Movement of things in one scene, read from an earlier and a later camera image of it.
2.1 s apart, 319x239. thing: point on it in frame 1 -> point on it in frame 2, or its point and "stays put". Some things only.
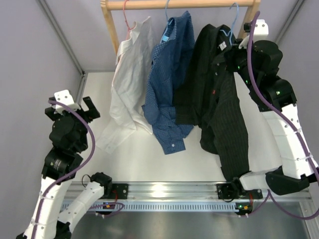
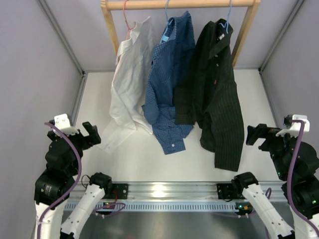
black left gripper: x=92 y=113 -> x=93 y=138
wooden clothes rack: x=108 y=6 stays put
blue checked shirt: x=159 y=106 stays put
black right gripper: x=231 y=56 -> x=262 y=131
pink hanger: x=125 y=19 stays put
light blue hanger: x=231 y=32 -> x=227 y=23
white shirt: x=129 y=87 stays put
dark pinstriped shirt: x=207 y=95 stays put
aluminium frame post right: x=298 y=5 stays put
